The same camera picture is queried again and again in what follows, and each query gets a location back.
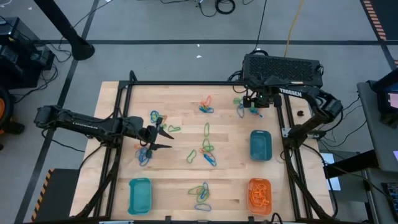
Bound black perforated computer box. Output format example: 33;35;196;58
242;53;324;90

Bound black keyboard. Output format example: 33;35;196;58
381;182;398;215

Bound coiled black cable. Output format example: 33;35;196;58
214;0;236;16

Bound white sheet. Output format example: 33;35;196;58
320;152;341;191

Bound orange plastic basket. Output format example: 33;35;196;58
247;177;273;217

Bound black mat hazard striped edge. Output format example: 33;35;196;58
30;167;81;223
360;0;398;41

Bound orange rubber bands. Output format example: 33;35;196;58
249;181;271;207

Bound black monitor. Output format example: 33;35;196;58
371;67;398;128

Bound pile of mixed rubber bands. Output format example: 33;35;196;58
198;147;215;158

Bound dark blue plastic basket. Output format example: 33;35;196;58
249;129;273;162

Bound black orange wheeled device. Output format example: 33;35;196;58
0;86;25;150

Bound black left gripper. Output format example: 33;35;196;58
139;117;175;158

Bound black equipment case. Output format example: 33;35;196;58
0;17;56;90

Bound black stand bar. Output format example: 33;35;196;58
323;149;379;180

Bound yellow floor cable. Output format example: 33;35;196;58
283;0;305;58

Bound long black floor cable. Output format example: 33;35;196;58
254;0;268;54

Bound grey side desk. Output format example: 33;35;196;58
356;80;398;174

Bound teal plastic basket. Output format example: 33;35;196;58
127;177;153;216

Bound black pole stand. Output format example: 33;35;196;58
33;0;96;62

